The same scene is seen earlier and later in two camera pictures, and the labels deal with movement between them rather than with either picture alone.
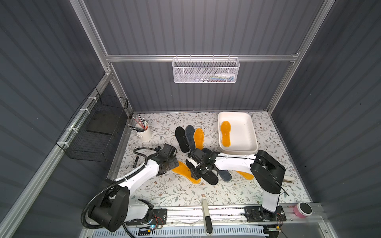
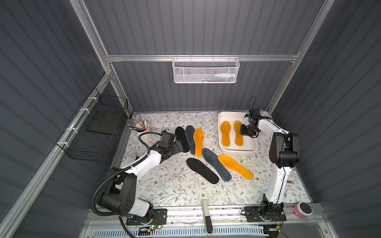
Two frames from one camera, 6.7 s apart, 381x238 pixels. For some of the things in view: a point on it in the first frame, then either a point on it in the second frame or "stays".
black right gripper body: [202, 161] -> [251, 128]
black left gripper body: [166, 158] -> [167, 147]
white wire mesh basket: [205, 70] stays
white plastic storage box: [237, 133] stays
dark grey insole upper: [189, 132] stays
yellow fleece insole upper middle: [199, 136] stays
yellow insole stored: [225, 129] stays
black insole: [180, 134] stays
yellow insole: [183, 169] -> [238, 139]
